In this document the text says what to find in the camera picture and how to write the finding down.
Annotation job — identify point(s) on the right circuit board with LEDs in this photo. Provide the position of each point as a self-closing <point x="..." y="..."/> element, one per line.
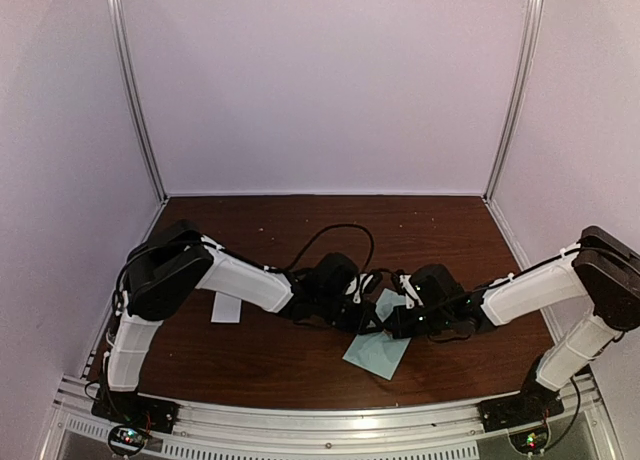
<point x="533" y="441"/>

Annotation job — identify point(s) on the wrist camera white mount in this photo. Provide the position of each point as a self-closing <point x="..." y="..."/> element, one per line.
<point x="404" y="288"/>
<point x="363" y="285"/>

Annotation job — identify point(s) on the right aluminium frame post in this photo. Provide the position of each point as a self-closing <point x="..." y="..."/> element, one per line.
<point x="529" y="40"/>

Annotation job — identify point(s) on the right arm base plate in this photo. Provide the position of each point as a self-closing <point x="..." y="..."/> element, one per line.
<point x="515" y="411"/>

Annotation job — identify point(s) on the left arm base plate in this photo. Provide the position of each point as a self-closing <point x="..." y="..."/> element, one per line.
<point x="132" y="409"/>

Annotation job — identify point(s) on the left aluminium frame post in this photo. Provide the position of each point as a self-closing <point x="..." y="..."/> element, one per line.
<point x="118" y="21"/>

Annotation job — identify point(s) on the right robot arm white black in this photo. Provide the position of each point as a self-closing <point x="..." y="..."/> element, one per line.
<point x="597" y="267"/>

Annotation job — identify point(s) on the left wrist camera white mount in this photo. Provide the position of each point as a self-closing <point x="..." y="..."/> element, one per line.
<point x="363" y="285"/>

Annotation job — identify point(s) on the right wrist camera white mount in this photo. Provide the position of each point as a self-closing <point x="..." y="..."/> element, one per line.
<point x="404" y="288"/>

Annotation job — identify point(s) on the front aluminium rail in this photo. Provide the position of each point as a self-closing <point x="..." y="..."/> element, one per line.
<point x="451" y="430"/>

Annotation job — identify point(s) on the aluminium frame post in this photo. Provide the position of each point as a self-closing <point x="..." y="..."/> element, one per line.
<point x="118" y="21"/>
<point x="529" y="40"/>

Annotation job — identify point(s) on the circuit board with leds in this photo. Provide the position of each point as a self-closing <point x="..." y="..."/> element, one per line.
<point x="130" y="437"/>
<point x="533" y="441"/>

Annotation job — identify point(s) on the light blue envelope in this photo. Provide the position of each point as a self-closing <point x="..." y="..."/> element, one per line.
<point x="379" y="353"/>

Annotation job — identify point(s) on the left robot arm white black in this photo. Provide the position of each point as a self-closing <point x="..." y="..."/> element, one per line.
<point x="165" y="272"/>

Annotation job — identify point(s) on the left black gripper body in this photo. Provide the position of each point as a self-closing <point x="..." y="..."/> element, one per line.
<point x="348" y="322"/>

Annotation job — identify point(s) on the white sticker sheet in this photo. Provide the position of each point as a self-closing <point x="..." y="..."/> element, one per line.
<point x="226" y="309"/>

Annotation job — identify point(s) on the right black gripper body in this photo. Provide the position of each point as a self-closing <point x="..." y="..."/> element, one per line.
<point x="412" y="329"/>

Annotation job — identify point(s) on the left circuit board with LEDs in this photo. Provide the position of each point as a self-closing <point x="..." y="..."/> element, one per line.
<point x="130" y="437"/>

